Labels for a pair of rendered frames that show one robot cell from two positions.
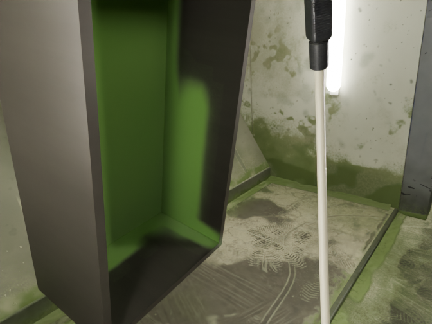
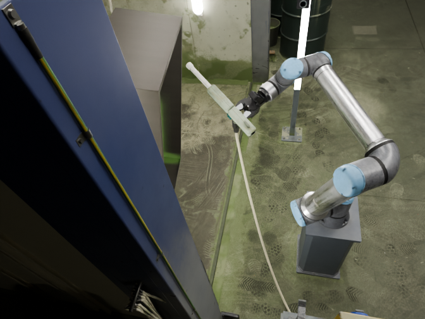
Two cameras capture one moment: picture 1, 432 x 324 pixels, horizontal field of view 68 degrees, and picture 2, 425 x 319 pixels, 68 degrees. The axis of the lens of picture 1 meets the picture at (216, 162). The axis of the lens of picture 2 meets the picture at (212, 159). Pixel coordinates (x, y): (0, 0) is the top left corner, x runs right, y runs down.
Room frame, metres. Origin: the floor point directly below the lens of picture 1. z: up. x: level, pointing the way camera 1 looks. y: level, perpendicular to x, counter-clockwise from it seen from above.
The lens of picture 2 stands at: (-0.48, 0.39, 2.39)
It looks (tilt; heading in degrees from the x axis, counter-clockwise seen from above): 50 degrees down; 338
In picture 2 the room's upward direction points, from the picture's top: 10 degrees counter-clockwise
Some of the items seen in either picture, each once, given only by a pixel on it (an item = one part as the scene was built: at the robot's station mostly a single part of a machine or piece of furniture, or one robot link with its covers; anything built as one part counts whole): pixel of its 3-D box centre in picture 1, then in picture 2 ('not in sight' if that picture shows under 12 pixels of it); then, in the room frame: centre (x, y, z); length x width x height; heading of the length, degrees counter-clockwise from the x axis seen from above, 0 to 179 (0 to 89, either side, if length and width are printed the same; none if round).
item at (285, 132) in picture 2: not in sight; (291, 134); (1.19, -1.19, 0.01); 0.20 x 0.20 x 0.01; 48
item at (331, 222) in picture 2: not in sight; (333, 210); (0.08, -0.54, 0.69); 0.19 x 0.19 x 0.10
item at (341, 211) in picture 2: not in sight; (336, 198); (0.08, -0.53, 0.83); 0.17 x 0.15 x 0.18; 79
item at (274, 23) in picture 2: not in sight; (268, 33); (2.73, -2.03, 0.14); 0.31 x 0.29 x 0.28; 138
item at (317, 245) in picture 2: not in sight; (324, 237); (0.08, -0.54, 0.32); 0.31 x 0.31 x 0.64; 48
